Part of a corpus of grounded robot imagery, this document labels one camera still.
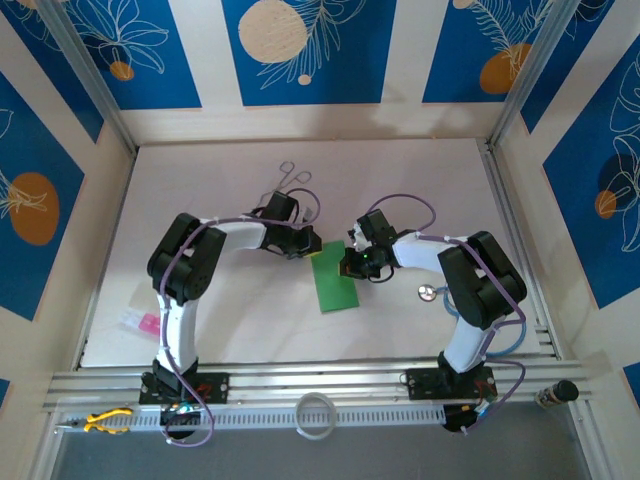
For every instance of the green paper sheet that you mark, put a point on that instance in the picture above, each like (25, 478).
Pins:
(337, 290)

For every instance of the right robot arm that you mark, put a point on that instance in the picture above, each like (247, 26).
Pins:
(465, 345)

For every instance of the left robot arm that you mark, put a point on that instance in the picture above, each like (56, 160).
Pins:
(180, 330)

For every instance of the white tape roll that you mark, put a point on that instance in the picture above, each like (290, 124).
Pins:
(298, 417)

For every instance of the pink plastic packet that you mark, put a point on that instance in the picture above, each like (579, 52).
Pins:
(147, 324)

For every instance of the dark capped bottle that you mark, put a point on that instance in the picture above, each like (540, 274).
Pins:
(560, 391)

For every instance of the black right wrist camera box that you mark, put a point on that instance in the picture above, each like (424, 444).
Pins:
(377, 225)

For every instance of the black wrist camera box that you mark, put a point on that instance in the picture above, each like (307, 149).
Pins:
(377, 225)
(280, 205)

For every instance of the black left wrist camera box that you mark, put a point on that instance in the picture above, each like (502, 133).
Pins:
(280, 205)

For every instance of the aluminium front rail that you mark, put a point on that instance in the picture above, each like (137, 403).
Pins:
(320, 380)

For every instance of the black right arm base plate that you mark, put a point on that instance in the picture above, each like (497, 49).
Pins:
(422, 384)

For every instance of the aluminium side rail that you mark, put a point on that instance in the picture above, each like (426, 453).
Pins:
(120, 200)
(507, 215)

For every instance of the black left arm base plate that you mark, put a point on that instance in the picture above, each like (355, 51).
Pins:
(215, 387)

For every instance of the aluminium frame post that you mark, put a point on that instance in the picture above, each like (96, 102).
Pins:
(529, 75)
(91, 75)

